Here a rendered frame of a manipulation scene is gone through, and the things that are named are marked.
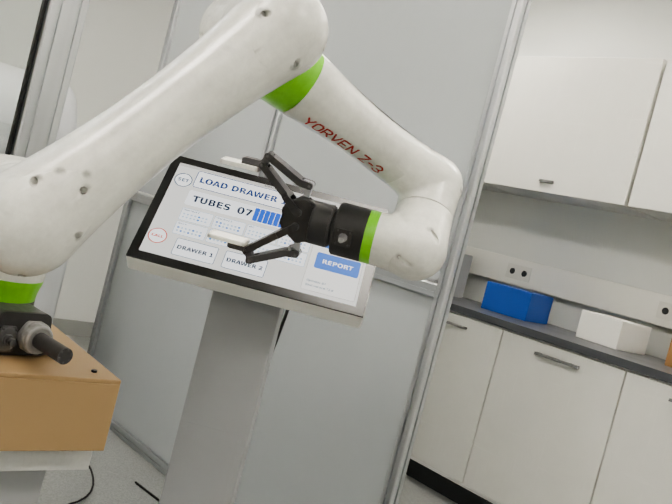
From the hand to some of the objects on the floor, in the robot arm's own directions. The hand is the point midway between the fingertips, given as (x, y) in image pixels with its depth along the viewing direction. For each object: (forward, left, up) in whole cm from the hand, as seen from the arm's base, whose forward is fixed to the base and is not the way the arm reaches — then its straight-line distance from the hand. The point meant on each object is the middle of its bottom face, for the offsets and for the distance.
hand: (222, 198), depth 139 cm
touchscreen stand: (+16, -34, -114) cm, 120 cm away
